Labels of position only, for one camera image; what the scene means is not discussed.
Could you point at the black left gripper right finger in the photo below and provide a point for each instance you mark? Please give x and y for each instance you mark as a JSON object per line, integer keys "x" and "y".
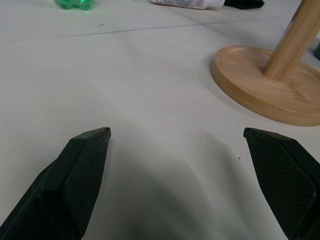
{"x": 287, "y": 180}

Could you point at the black flat object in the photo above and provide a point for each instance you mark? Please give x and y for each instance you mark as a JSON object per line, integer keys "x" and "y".
{"x": 246, "y": 3}

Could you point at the dark teal object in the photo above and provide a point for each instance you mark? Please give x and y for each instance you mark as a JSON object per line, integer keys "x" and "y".
{"x": 316, "y": 52}

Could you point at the wooden stand with round base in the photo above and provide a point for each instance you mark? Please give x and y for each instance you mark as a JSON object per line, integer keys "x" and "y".
{"x": 272, "y": 85}

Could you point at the white bottle with pink label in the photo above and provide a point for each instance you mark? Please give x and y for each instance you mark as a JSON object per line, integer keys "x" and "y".
{"x": 187, "y": 3}

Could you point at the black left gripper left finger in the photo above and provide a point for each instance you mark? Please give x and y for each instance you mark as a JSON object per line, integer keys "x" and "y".
{"x": 75, "y": 180}

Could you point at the green plastic bottle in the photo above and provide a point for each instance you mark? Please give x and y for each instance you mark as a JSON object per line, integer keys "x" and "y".
{"x": 74, "y": 4}

